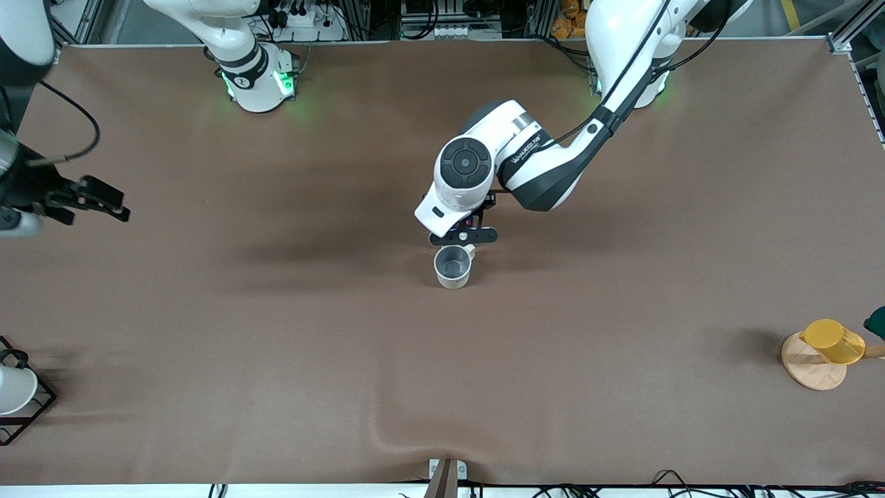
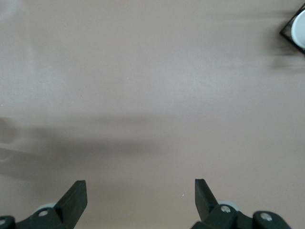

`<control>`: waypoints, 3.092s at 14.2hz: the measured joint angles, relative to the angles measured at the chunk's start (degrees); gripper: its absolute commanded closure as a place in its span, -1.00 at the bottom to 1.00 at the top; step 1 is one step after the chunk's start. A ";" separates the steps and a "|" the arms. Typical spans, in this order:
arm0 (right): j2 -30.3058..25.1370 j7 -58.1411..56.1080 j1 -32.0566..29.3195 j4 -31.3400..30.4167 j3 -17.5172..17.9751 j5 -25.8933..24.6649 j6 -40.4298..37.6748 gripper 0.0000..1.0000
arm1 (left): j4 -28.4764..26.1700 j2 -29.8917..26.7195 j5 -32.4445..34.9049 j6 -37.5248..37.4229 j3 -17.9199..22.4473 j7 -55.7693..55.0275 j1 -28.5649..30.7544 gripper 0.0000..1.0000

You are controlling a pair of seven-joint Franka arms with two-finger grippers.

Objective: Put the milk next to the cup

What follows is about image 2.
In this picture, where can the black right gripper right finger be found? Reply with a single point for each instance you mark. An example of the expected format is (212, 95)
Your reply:
(205, 202)

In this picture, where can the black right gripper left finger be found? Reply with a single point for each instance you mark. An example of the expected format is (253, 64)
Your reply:
(71, 202)

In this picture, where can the black square tray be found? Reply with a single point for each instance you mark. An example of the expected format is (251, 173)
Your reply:
(287, 33)

